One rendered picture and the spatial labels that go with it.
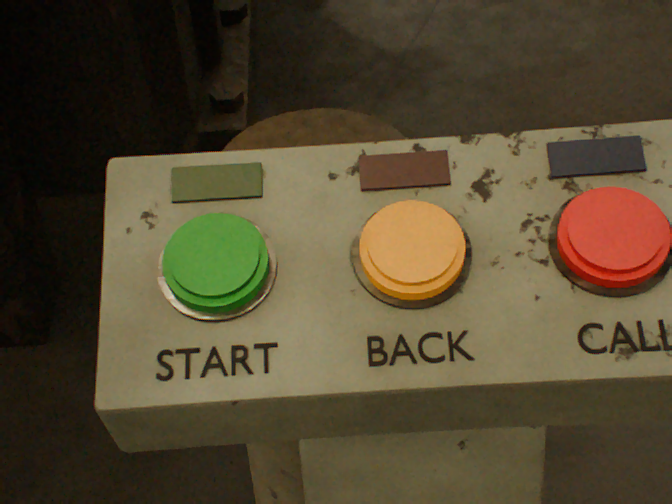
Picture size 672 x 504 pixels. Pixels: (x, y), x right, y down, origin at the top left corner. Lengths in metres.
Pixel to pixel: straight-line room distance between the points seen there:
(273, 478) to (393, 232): 0.33
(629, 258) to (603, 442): 0.73
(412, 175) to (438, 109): 1.09
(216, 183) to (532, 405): 0.15
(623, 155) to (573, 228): 0.04
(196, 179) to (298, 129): 0.19
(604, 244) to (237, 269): 0.14
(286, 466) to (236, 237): 0.30
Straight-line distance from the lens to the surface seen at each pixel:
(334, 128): 0.66
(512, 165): 0.48
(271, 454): 0.73
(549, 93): 1.60
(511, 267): 0.46
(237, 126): 1.44
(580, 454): 1.17
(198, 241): 0.46
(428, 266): 0.44
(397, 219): 0.45
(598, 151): 0.49
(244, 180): 0.48
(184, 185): 0.48
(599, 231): 0.46
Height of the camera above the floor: 0.91
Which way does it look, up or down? 42 degrees down
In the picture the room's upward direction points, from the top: 4 degrees counter-clockwise
